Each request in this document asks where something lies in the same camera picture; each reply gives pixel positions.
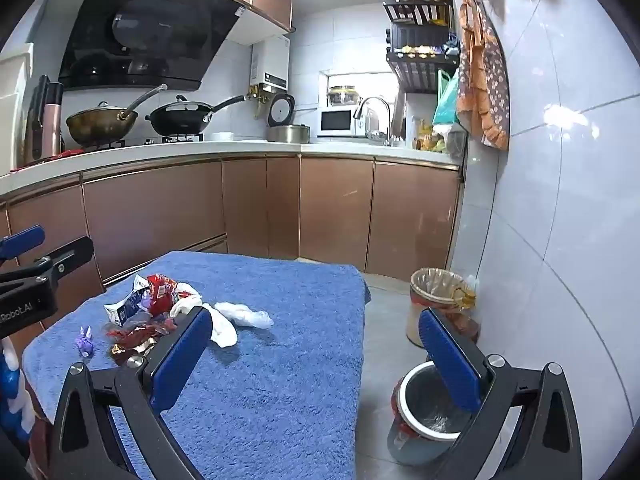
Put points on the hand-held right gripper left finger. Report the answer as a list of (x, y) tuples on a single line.
[(180, 357)]

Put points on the black wok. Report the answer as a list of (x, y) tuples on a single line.
[(180, 117)]

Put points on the white plastic bag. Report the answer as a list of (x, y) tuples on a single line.
[(245, 315)]

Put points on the gold foil wrapper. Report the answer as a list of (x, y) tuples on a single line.
[(122, 352)]

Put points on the white tissue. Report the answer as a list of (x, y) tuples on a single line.
[(222, 332)]

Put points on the white microwave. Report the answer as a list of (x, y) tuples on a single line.
[(337, 121)]

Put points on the brass wok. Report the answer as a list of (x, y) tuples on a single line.
[(102, 125)]

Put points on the orange floral apron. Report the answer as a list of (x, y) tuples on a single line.
[(480, 85)]

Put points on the knife block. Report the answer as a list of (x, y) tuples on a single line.
[(42, 115)]

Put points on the grey bin with white rim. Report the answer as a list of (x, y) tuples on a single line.
[(425, 405)]

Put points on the gas stove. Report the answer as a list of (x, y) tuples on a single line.
[(150, 141)]

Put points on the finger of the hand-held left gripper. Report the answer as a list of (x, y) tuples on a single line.
[(70, 255), (22, 240)]

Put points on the black wall rack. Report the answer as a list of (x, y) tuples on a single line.
[(425, 72)]

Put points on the brown lower cabinets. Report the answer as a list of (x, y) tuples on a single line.
[(200, 210)]

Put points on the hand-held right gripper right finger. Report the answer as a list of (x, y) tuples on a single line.
[(450, 360)]

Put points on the beige bin with liner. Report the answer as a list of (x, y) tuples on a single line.
[(432, 300)]

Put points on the blue towel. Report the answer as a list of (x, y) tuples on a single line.
[(280, 360)]

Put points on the group of condiment bottles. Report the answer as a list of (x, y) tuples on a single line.
[(432, 140)]

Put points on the chrome faucet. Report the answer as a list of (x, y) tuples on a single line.
[(375, 102)]

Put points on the green plastic bag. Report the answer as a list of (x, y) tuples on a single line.
[(446, 102)]

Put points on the white water heater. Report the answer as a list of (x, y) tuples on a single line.
[(270, 62)]

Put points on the cooking oil bottle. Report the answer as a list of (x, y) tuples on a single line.
[(467, 305)]

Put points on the purple candy wrapper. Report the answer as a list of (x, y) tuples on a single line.
[(86, 342)]

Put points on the black range hood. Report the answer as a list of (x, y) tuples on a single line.
[(145, 35)]

